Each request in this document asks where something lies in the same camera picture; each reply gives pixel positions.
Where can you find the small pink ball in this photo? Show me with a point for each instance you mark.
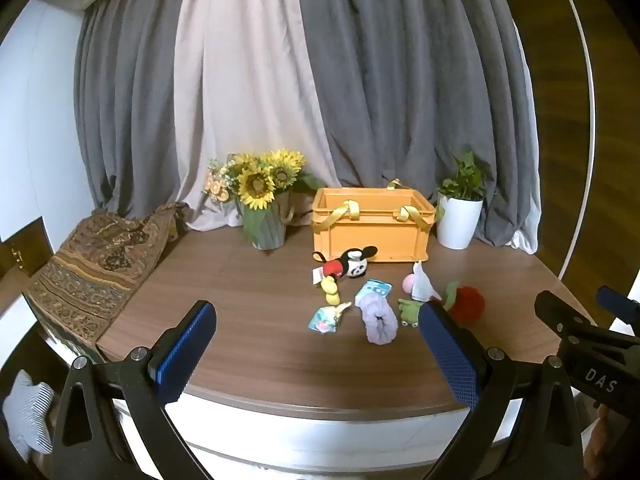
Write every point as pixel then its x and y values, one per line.
pixel 408 284

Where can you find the striped star cushion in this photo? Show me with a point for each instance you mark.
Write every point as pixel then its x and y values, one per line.
pixel 27 410

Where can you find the white sheer curtain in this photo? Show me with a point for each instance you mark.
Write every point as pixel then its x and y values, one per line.
pixel 527 235

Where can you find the small colourful snack packet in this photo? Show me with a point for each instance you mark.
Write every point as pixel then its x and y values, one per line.
pixel 325 320

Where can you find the green plant in white pot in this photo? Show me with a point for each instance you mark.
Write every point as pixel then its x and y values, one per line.
pixel 460 220

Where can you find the white cabinet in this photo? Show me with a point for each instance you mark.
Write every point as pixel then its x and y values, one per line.
pixel 35 110

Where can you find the brown patterned cloth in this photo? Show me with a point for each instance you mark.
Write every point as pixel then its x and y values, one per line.
pixel 95 280

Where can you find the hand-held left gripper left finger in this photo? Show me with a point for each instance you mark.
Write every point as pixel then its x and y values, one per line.
pixel 184 351

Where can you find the pale pink curtain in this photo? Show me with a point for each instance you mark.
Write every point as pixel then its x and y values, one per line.
pixel 240 110

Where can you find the green frog plush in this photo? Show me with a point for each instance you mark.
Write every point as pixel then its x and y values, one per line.
pixel 411 312

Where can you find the white soft cloth toy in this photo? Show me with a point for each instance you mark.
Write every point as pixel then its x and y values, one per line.
pixel 425 285

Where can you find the black red mouse plush toy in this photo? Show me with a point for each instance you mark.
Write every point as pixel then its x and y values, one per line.
pixel 345 266

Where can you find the lavender fluffy cloth roll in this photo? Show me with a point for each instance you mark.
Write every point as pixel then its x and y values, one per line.
pixel 380 320

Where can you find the person's right hand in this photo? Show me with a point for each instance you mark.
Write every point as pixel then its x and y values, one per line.
pixel 600 435

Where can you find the grey-green ribbed vase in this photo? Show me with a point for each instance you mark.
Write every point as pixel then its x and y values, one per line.
pixel 272 227

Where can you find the white curved hoop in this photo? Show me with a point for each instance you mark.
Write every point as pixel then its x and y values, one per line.
pixel 594 110

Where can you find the light blue tissue pack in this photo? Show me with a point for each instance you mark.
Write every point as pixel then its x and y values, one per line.
pixel 377 287

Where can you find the sunflower bouquet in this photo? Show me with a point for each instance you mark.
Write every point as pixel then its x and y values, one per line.
pixel 257 185

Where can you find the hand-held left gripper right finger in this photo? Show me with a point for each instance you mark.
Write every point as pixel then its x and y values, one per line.
pixel 451 356

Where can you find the red pompom plush green stem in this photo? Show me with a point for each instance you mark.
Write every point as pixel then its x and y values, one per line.
pixel 467 304

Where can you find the grey curtain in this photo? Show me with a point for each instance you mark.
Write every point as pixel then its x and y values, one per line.
pixel 130 110
pixel 410 85

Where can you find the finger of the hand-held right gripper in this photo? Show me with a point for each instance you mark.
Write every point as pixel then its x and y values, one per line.
pixel 565 312
pixel 617 302

